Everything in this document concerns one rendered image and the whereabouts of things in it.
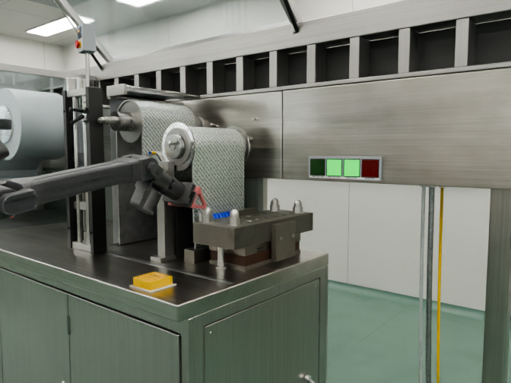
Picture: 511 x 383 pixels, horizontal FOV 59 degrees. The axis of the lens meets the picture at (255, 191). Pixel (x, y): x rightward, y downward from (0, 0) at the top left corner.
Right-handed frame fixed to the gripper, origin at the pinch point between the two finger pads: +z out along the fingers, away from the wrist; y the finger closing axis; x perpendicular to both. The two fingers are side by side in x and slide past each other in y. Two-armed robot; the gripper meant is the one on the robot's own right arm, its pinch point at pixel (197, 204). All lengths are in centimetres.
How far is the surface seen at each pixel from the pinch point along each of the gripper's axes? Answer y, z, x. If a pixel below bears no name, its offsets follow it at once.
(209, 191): 0.3, 2.6, 5.7
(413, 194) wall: -26, 237, 117
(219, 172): 0.3, 3.5, 13.2
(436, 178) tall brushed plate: 61, 22, 23
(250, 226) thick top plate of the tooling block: 20.0, 3.4, -3.5
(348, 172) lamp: 35.2, 21.0, 23.5
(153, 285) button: 13.4, -16.0, -27.8
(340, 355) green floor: -25, 178, -20
